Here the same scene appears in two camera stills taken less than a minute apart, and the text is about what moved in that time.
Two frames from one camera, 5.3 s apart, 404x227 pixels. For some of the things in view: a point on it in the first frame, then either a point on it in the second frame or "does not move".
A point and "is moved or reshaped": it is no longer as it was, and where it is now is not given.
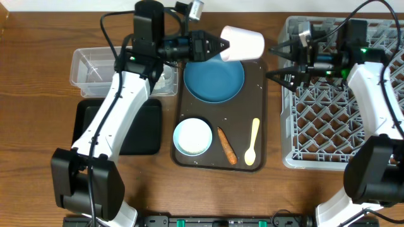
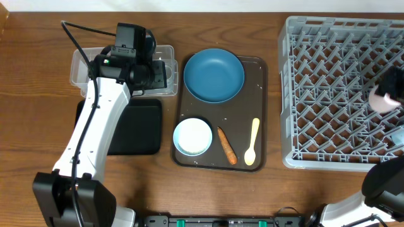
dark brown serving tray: x=237 y=116 does not move
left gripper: x=197 y=48 → x=161 y=77
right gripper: x=295 y=72 → x=389 y=84
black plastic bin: x=143 y=135 does not move
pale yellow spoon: x=250 y=156 does not move
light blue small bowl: x=192 y=137 does not move
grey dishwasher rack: x=322 y=122 does not move
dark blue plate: x=214 y=81 does not move
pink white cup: x=245 y=45 is moved or reshaped
